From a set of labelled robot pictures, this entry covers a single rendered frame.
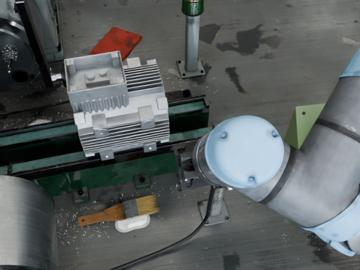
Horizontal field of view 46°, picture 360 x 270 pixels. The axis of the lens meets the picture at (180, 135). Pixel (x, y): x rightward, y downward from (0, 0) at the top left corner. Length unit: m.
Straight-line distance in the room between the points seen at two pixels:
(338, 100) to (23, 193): 0.54
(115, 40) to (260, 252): 0.85
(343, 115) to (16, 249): 0.52
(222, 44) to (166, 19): 0.24
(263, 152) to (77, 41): 1.16
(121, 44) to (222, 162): 1.08
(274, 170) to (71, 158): 0.69
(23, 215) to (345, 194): 0.51
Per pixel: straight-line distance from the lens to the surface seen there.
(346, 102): 0.49
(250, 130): 0.43
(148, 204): 1.08
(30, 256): 0.74
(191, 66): 1.35
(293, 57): 1.47
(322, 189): 0.48
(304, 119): 1.05
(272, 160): 0.44
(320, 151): 0.48
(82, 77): 0.94
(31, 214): 0.77
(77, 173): 1.06
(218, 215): 1.08
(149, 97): 0.92
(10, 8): 1.13
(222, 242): 1.05
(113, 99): 0.89
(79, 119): 0.90
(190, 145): 0.64
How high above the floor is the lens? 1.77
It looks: 53 degrees down
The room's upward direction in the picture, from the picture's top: straight up
